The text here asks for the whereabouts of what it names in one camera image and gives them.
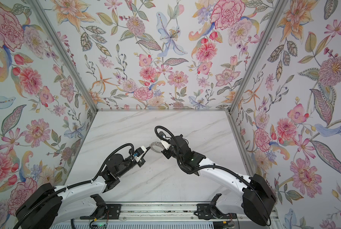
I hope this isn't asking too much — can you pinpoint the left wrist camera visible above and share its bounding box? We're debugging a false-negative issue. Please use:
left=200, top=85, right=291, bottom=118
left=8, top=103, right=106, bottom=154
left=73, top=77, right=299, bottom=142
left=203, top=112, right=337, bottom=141
left=132, top=146, right=146, bottom=163

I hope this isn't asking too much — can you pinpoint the metal keyring disc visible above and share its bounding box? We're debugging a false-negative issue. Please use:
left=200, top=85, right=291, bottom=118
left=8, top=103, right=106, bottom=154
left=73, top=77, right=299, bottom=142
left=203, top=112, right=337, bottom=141
left=149, top=141, right=164, bottom=154

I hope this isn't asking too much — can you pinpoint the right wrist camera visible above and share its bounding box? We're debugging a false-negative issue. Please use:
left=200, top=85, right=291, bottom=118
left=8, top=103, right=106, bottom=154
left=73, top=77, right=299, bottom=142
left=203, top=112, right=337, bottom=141
left=160, top=140, right=171, bottom=150

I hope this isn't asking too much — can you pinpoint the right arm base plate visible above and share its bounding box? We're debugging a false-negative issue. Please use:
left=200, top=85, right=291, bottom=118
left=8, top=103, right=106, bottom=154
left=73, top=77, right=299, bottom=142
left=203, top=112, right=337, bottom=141
left=194, top=203, right=237, bottom=220

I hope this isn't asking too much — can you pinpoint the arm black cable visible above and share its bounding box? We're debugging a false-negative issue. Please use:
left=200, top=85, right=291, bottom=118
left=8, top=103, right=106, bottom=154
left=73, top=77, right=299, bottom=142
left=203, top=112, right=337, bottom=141
left=154, top=125, right=271, bottom=227
left=91, top=143, right=135, bottom=182

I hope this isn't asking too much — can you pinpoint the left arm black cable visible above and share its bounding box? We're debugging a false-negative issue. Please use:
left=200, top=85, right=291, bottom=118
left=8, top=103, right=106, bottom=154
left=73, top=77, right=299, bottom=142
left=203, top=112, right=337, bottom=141
left=91, top=143, right=135, bottom=182

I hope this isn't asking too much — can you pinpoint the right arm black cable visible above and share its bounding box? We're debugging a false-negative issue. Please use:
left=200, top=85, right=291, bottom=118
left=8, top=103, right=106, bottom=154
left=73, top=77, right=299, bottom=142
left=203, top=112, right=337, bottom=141
left=154, top=125, right=271, bottom=227

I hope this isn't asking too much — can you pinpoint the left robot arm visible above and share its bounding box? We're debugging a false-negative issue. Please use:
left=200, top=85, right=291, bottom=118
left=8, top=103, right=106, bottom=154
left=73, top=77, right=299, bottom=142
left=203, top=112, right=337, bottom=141
left=14, top=144, right=150, bottom=229

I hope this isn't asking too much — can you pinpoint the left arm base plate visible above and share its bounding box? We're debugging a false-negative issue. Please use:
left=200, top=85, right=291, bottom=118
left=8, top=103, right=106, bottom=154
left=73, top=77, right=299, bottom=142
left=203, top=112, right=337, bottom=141
left=80, top=204, right=122, bottom=220

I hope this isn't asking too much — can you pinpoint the aluminium front rail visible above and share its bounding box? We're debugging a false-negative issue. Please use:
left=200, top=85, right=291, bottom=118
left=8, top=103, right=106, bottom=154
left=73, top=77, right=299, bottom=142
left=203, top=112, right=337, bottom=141
left=49, top=202, right=262, bottom=229

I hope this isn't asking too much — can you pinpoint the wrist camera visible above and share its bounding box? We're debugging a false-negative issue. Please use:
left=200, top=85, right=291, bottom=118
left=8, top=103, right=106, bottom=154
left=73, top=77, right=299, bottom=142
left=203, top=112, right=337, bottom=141
left=160, top=140, right=171, bottom=150
left=132, top=146, right=146, bottom=163

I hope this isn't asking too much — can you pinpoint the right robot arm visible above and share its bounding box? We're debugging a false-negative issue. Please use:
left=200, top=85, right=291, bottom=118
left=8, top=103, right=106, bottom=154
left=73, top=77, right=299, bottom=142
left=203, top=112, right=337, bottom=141
left=159, top=135, right=276, bottom=226

